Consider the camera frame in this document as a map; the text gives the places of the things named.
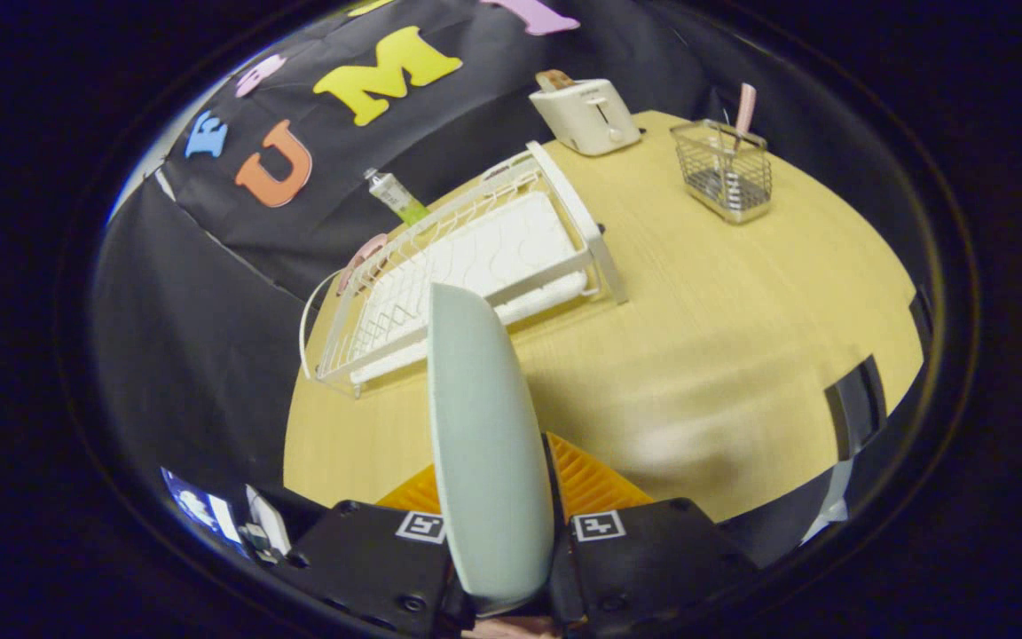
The brown bread slice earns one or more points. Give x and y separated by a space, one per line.
554 80

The green dish soap bottle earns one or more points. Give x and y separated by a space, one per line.
400 200

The blue and white blurred object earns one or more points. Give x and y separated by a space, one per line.
200 508

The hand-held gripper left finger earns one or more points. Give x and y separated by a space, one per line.
369 568

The white toaster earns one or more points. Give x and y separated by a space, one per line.
586 120

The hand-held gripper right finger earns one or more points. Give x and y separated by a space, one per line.
644 568

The pale green plate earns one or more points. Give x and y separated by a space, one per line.
484 444

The black chair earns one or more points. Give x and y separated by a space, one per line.
857 408

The pink bowl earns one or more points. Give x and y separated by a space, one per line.
369 253

